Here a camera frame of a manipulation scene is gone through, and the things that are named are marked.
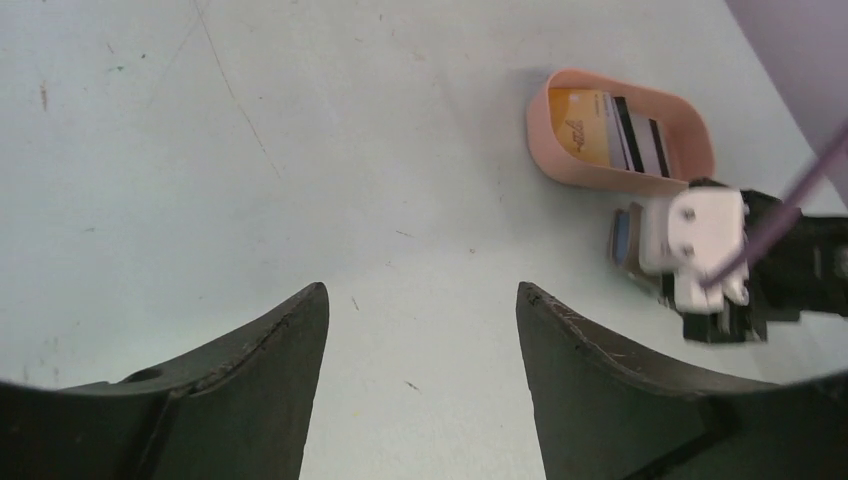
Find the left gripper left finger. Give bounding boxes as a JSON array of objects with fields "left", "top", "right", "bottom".
[{"left": 1, "top": 282, "right": 330, "bottom": 479}]

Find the grey card holder wallet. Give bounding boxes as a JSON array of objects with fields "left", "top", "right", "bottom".
[{"left": 608, "top": 202, "right": 662, "bottom": 296}]

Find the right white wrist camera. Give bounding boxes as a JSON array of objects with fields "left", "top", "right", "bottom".
[{"left": 639, "top": 187, "right": 749, "bottom": 315}]

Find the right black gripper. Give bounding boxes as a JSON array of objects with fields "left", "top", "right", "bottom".
[{"left": 662, "top": 273, "right": 768, "bottom": 344}]

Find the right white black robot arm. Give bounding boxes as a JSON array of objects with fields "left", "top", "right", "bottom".
[{"left": 638, "top": 180, "right": 847, "bottom": 344}]

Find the pink oval tray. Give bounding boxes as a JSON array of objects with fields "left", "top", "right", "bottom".
[{"left": 526, "top": 68, "right": 715, "bottom": 196}]

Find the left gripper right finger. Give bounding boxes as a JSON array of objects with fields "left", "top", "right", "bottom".
[{"left": 516, "top": 282, "right": 847, "bottom": 479}]

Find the yellow credit card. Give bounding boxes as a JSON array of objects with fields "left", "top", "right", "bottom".
[{"left": 547, "top": 88, "right": 611, "bottom": 167}]

